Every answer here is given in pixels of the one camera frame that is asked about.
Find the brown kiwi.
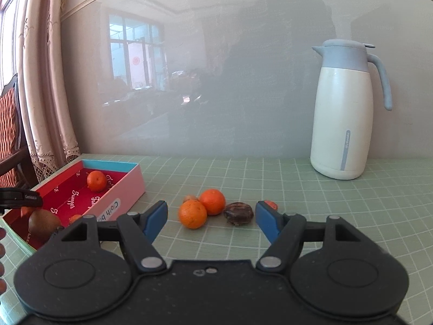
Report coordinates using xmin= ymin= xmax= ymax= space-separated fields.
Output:
xmin=28 ymin=209 xmax=61 ymax=242

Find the wooden sofa with red cushions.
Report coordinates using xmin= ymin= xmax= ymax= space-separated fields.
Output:
xmin=0 ymin=73 xmax=34 ymax=190

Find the window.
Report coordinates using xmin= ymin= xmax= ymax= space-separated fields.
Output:
xmin=0 ymin=0 xmax=25 ymax=90

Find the green checked tablecloth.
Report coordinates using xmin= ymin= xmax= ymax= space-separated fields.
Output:
xmin=0 ymin=154 xmax=433 ymax=325

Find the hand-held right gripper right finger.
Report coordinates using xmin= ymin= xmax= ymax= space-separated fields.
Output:
xmin=256 ymin=201 xmax=362 ymax=273

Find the small orange tangerine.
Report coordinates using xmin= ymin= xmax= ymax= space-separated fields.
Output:
xmin=199 ymin=189 xmax=226 ymax=216
xmin=179 ymin=200 xmax=208 ymax=230

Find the beige lace-trimmed curtain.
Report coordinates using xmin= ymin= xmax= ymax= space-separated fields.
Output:
xmin=17 ymin=0 xmax=82 ymax=184

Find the colorful cardboard box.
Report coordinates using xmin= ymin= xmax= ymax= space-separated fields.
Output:
xmin=0 ymin=158 xmax=147 ymax=254

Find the white and blue thermos jug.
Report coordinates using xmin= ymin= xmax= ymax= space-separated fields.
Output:
xmin=310 ymin=39 xmax=393 ymax=181

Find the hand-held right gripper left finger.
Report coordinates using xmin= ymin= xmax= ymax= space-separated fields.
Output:
xmin=61 ymin=200 xmax=169 ymax=275

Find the large orange tangerine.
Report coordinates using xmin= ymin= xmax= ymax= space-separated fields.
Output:
xmin=87 ymin=171 xmax=107 ymax=192

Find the person's left hand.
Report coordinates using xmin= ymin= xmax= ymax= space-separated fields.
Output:
xmin=0 ymin=227 xmax=7 ymax=292

